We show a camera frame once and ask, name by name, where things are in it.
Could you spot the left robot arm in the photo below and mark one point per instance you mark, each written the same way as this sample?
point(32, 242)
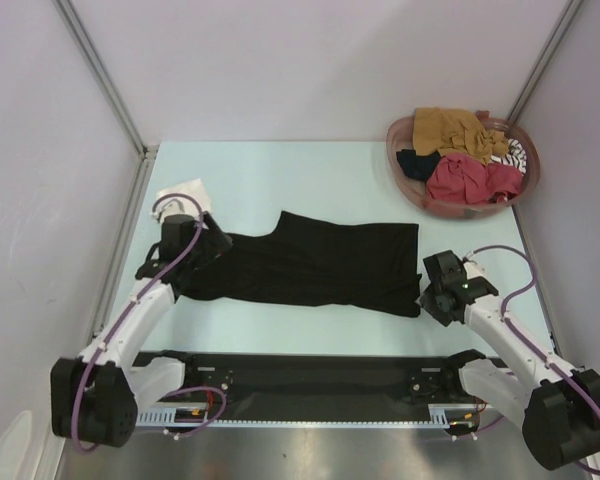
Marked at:
point(97, 396)

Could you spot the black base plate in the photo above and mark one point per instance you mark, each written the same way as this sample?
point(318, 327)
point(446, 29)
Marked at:
point(309, 388)

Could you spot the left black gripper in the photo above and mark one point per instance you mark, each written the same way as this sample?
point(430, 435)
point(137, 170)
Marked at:
point(213, 239)

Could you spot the grey cable duct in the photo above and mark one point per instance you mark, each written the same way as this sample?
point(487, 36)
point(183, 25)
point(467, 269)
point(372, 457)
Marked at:
point(475, 416)
point(172, 417)

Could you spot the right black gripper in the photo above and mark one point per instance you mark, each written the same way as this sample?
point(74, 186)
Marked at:
point(434, 295)

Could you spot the pink laundry basket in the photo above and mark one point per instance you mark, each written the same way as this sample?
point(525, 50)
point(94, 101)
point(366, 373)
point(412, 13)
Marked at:
point(399, 136)

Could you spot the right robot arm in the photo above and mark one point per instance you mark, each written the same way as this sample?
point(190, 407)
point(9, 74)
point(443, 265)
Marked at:
point(555, 405)

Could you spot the right grey cable duct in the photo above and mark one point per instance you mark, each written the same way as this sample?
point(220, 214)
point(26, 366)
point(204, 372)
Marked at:
point(475, 416)

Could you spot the mustard tank top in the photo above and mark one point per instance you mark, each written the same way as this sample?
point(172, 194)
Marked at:
point(447, 131)

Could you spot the red tank top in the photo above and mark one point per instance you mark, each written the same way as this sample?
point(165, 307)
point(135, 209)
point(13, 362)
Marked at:
point(461, 179)

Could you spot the striped tank top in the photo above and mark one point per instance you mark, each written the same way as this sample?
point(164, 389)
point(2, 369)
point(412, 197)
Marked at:
point(515, 157)

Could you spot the black tank top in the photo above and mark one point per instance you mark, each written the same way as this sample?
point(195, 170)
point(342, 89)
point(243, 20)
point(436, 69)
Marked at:
point(309, 262)

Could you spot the left grey cable duct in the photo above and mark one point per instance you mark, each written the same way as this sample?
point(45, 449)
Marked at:
point(172, 417)

